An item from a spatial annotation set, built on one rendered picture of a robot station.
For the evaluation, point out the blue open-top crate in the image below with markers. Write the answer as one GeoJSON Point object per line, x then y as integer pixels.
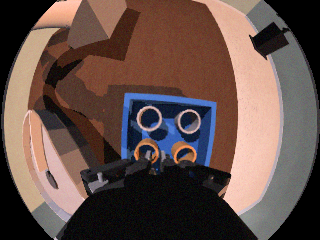
{"type": "Point", "coordinates": [167, 134]}

